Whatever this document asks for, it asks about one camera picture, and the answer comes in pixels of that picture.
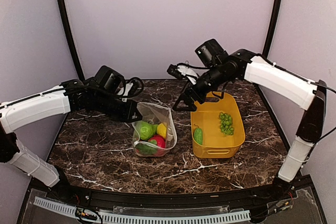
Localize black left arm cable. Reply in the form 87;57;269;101
124;77;145;99

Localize red toy apple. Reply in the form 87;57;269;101
148;135;165;156

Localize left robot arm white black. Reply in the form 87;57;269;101
1;80;142;201

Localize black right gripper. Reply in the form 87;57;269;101
173;63;233;110

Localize black right frame post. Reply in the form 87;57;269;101
262;0;281;58

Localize green toy guava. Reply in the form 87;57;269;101
138;121;158;141

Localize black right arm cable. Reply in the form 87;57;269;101
312;81;336;143

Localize green toy cucumber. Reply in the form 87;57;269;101
193;124;203;145

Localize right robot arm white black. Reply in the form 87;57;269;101
167;46;327;200

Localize black left frame post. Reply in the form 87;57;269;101
57;0;85;81

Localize white slotted cable duct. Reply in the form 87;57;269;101
34;196;251;224

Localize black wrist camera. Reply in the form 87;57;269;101
195;38;229;68
94;66;124;93

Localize yellow toy lemon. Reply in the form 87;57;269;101
156;123;167;139

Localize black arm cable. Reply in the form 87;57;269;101
124;77;145;99
312;81;336;143

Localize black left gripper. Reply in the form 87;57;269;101
93;91;143;122

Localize black front rail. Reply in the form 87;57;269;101
71;185;274;209

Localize green toy grapes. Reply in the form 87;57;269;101
219;112;234;136

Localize yellow plastic basket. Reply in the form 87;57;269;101
191;92;245;158

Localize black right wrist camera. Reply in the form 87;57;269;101
195;38;229;68

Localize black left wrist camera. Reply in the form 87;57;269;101
94;66;124;93

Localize clear dotted zip top bag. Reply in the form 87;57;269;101
132;102;177;157

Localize small right wrist webcam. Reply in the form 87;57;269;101
167;65;198;84

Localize black frame post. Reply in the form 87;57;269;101
262;0;281;58
57;0;85;81

